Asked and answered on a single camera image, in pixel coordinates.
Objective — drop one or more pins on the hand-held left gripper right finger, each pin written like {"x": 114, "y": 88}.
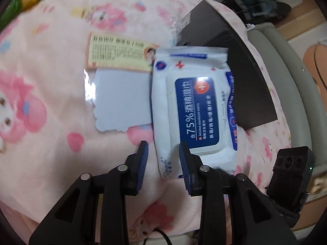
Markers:
{"x": 184, "y": 166}

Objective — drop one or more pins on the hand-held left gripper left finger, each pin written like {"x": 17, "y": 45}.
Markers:
{"x": 141, "y": 163}

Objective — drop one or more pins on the white blue wet wipes pack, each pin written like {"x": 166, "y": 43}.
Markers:
{"x": 196, "y": 107}

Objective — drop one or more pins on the clear bag with yellow header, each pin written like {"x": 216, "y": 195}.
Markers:
{"x": 122, "y": 99}

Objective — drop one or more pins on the black cardboard box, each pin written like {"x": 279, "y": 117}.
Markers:
{"x": 242, "y": 81}

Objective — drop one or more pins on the green corn snack packet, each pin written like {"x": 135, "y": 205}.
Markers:
{"x": 12, "y": 10}

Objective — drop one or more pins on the beige round stool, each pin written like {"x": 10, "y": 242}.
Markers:
{"x": 316, "y": 63}

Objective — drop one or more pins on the pink printed blanket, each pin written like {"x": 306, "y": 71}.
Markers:
{"x": 51, "y": 56}

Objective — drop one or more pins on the dark blurred object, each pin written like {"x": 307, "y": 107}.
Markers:
{"x": 255, "y": 2}

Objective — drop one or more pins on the grey padded bed frame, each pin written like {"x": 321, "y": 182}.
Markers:
{"x": 288, "y": 81}

